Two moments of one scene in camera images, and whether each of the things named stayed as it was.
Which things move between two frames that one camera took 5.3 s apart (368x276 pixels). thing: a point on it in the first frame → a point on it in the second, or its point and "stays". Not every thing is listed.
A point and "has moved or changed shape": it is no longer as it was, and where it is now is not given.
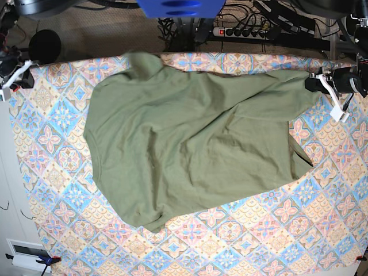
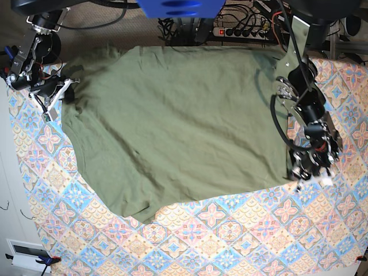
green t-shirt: (167, 143) has moved or changed shape
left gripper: (11, 67) → (49, 94)
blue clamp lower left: (45, 260) stays
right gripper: (342, 83) → (311, 166)
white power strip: (225, 31) stays
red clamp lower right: (360, 257) stays
